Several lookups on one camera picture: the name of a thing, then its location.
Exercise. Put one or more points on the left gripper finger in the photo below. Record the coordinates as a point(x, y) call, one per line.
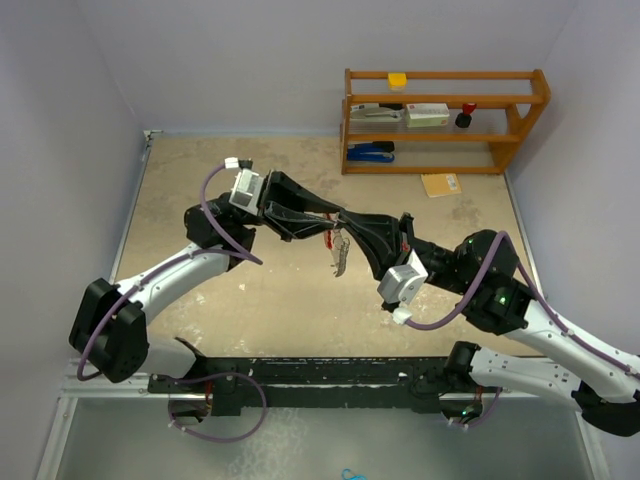
point(291, 195)
point(298, 219)

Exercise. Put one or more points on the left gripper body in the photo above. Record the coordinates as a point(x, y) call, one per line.
point(260, 216)

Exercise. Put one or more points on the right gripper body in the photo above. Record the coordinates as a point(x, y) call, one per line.
point(409, 241)

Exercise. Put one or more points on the red grey key holder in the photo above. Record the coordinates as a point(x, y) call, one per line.
point(337, 244)

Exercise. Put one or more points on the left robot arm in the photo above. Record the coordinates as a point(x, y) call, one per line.
point(110, 331)

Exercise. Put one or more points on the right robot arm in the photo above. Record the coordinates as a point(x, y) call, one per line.
point(425, 287)

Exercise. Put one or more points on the blue stapler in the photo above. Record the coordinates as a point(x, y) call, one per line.
point(376, 151)

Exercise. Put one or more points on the grey stapler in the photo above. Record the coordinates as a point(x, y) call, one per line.
point(376, 112)

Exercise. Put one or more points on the wooden shelf rack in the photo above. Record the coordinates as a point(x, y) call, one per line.
point(496, 110)

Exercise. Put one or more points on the white cardboard box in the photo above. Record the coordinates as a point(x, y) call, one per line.
point(422, 115)

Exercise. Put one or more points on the yellow block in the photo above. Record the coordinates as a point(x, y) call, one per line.
point(397, 81)

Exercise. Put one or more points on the blue object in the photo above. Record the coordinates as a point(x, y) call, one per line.
point(348, 474)

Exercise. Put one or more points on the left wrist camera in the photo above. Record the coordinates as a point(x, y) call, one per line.
point(248, 185)

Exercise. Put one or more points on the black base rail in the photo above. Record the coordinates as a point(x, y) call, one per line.
point(230, 385)

